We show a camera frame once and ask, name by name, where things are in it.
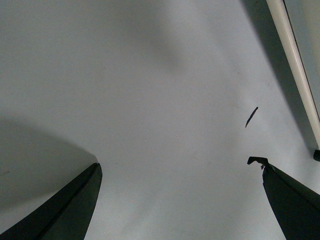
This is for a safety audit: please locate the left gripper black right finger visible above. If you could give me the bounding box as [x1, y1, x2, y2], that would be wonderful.
[247, 156, 320, 240]

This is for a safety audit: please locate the small dark table scrap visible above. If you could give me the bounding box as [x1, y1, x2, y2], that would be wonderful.
[245, 106, 259, 128]

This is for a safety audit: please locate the glass oven door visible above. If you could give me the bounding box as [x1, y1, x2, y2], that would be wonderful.
[284, 0, 320, 109]

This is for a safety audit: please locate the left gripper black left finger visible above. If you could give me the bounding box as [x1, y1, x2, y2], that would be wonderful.
[0, 163, 102, 240]

